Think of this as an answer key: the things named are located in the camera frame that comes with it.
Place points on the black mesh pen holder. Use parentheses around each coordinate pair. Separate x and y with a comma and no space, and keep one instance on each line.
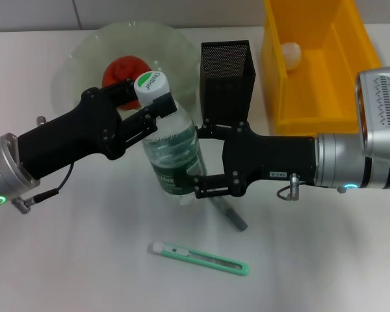
(227,94)

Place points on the orange fruit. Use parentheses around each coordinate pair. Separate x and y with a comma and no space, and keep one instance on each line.
(120,71)

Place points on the pale green wavy fruit plate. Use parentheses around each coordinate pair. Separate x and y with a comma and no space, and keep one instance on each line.
(91,45)

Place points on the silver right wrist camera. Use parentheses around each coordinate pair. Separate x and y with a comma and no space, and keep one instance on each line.
(382,110)

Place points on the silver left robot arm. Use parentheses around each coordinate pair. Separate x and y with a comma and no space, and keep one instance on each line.
(3,165)

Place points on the grey marker pen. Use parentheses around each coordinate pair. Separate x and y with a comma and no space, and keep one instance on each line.
(235,221)

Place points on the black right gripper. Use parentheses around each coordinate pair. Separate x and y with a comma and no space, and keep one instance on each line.
(273,157)

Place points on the white paper ball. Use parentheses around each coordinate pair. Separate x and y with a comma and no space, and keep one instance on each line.
(292,55)

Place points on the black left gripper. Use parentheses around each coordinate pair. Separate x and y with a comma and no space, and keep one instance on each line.
(68,136)

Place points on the yellow plastic bin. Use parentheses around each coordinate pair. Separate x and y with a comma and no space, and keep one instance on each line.
(328,97)

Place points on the clear green-label water bottle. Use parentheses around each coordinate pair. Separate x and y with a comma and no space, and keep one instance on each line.
(172,152)

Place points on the green utility knife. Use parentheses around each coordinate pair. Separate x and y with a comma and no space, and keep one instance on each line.
(198,258)

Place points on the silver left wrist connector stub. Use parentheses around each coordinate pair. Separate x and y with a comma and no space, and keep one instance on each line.
(41,121)

